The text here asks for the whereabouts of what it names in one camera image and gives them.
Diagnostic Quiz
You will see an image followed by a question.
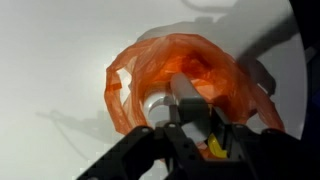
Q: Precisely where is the small yellow item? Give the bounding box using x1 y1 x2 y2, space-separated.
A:
206 132 230 160

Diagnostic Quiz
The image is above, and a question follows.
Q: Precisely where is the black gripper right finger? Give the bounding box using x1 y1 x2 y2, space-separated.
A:
213 106 313 180

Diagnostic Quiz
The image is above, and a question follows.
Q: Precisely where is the white roll-on container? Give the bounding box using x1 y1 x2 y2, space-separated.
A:
170 72 215 145

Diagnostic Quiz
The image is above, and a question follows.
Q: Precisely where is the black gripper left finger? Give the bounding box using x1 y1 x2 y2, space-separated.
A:
77 103 202 180

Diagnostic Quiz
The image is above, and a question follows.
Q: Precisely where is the orange plastic bag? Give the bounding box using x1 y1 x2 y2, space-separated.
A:
103 32 286 160

